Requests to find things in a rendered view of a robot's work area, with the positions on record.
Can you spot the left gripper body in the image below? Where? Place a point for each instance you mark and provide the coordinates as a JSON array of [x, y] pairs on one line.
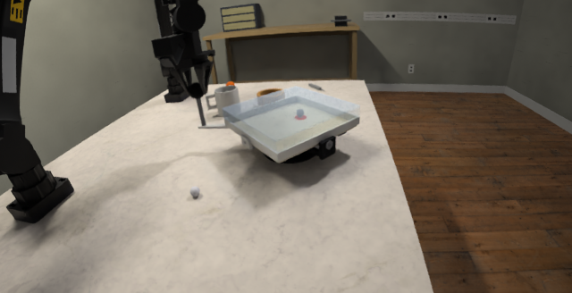
[[196, 60]]

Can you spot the grey mug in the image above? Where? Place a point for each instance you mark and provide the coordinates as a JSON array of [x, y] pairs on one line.
[[223, 99]]

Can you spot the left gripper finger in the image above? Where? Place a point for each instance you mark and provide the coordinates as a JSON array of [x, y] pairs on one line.
[[204, 75], [177, 73]]

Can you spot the small grey ball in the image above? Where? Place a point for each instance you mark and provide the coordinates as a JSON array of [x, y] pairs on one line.
[[195, 191]]

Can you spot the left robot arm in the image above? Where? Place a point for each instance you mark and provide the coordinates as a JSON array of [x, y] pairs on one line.
[[188, 16]]

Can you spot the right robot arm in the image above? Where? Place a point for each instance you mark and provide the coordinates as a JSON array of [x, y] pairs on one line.
[[33, 186]]

